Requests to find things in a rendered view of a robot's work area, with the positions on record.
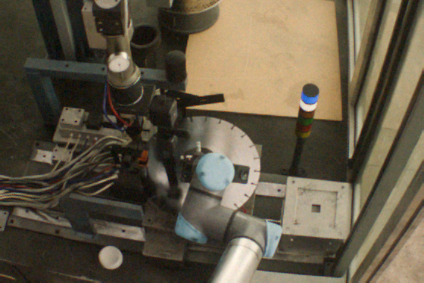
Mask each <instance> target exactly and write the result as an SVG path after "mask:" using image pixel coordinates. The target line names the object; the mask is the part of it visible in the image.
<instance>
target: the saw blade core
mask: <svg viewBox="0 0 424 283"><path fill-rule="evenodd" d="M192 120H193V121H191V117H186V118H182V119H179V120H177V122H178V124H179V125H177V122H176V121H175V122H174V124H173V128H172V129H174V130H177V129H184V130H188V131H190V133H191V136H190V138H178V137H177V139H178V142H177V144H176V148H175V150H174V152H173V156H174V159H175V161H176V167H174V168H170V169H167V167H166V164H165V160H164V158H162V155H161V150H158V149H157V139H155V138H156V137H157V134H158V132H156V133H155V134H154V135H153V136H154V137H151V138H150V140H149V141H148V143H147V144H146V146H145V147H144V149H143V150H146V151H148V156H147V160H146V161H145V162H144V161H140V162H139V178H140V182H141V184H142V186H143V187H144V186H145V187H144V190H145V193H146V194H147V195H148V197H149V198H150V199H151V201H152V202H153V203H154V204H155V205H156V206H158V207H159V208H160V209H162V208H163V206H164V205H166V206H165V207H164V208H163V209H162V210H163V211H164V212H166V213H169V214H170V215H172V216H175V215H176V212H177V211H178V212H179V211H180V210H181V208H182V205H183V202H184V200H185V197H186V194H187V191H188V189H189V185H190V183H184V182H179V181H181V178H180V176H181V174H180V171H179V167H178V162H179V159H180V156H181V155H182V154H183V153H185V152H186V151H188V150H189V149H192V148H196V147H197V142H200V148H207V149H210V150H212V151H213V152H214V153H219V154H222V155H223V156H225V157H228V158H229V159H230V160H231V161H232V163H237V164H241V165H246V166H249V167H250V170H249V176H248V183H247V184H239V183H230V185H228V186H227V187H226V190H225V191H224V194H223V199H222V201H221V204H220V205H222V206H224V207H228V208H230V209H233V210H237V209H238V208H240V207H241V206H242V205H243V203H242V202H241V201H240V199H242V200H243V201H244V202H246V201H247V200H248V199H249V197H250V196H251V195H252V194H253V192H254V190H255V188H256V185H257V182H258V179H259V178H260V172H255V171H254V170H257V171H260V158H259V155H258V152H257V149H256V148H255V146H254V143H253V141H252V140H251V139H250V138H249V137H248V136H246V135H245V134H244V133H243V131H241V130H240V129H239V128H237V127H236V126H233V125H232V124H231V123H229V122H227V121H225V120H220V119H217V118H214V117H207V121H204V120H205V117H192ZM219 121H220V124H218V122H219ZM233 127H234V128H233ZM232 128H233V129H232ZM243 135H244V136H243ZM241 136H243V137H241ZM252 146H253V147H252ZM249 147H251V148H249ZM148 148H150V149H149V150H148ZM254 158H258V159H254ZM141 173H145V174H141ZM251 183H253V185H252V184H251ZM146 185H148V186H146ZM245 194H246V195H247V196H248V197H246V196H245ZM154 196H155V197H154ZM235 204H236V206H235Z"/></svg>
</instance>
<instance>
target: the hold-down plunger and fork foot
mask: <svg viewBox="0 0 424 283"><path fill-rule="evenodd" d="M161 155H162V158H164V160H165V164H166V167H167V169H170V168H174V167H176V161H175V159H174V156H173V153H169V152H166V151H161Z"/></svg>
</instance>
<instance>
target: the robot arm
mask: <svg viewBox="0 0 424 283"><path fill-rule="evenodd" d="M183 154H184V160H183V165H182V170H181V176H180V178H181V181H179V182H184V183H190V185H189V189H188V191H187V194H186V196H185V200H184V202H183V205H182V208H181V210H180V211H179V213H178V214H179V215H178V217H177V220H176V228H175V231H176V233H177V235H179V236H181V237H183V238H186V239H188V240H190V241H194V242H197V243H200V244H204V243H206V241H207V239H208V238H212V239H216V240H218V241H222V242H224V243H226V244H228V245H227V247H226V249H225V250H224V252H223V255H222V256H221V258H220V260H219V262H218V264H217V266H216V267H215V269H214V271H213V273H212V274H211V277H210V279H209V280H208V282H207V283H250V282H251V280H252V277H253V275H254V273H255V271H256V268H257V266H258V264H259V262H260V260H261V257H267V258H269V257H272V256H273V254H274V252H275V250H276V246H277V244H278V243H279V240H280V238H281V235H282V228H281V227H280V226H279V225H277V224H275V223H273V222H268V221H267V220H266V219H260V218H258V217H256V216H252V215H250V214H245V213H242V212H239V211H237V210H233V209H230V208H228V207H224V206H222V205H220V204H221V201H222V199H223V194H224V191H225V190H226V187H227V186H228V185H230V183H239V184H247V183H248V176H249V170H250V167H249V166H246V165H241V164H237V163H232V161H231V160H230V159H229V158H228V157H225V156H223V155H222V154H219V153H207V154H202V155H197V154H187V153H183ZM187 155H189V156H192V157H191V158H188V157H186V156H187ZM183 179H185V181H184V180H183Z"/></svg>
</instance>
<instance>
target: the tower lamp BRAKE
mask: <svg viewBox="0 0 424 283"><path fill-rule="evenodd" d="M318 97H319V89H318V87H317V86H315V85H314V84H306V85H305V86H304V87H303V89H302V93H301V100H302V101H303V102H304V103H306V104H315V103H316V102H317V101H318Z"/></svg>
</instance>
